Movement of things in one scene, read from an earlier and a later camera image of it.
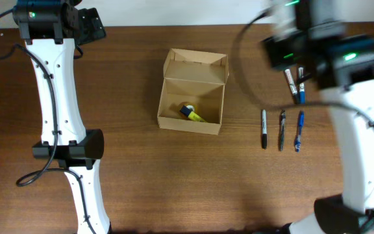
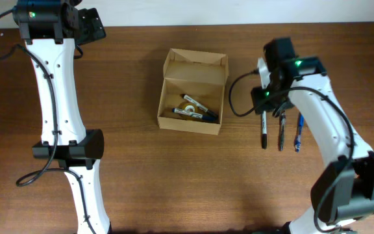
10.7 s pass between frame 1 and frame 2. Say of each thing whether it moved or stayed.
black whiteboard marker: moved
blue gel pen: stayed
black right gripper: moved
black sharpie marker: stayed
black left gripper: stayed
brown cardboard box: stayed
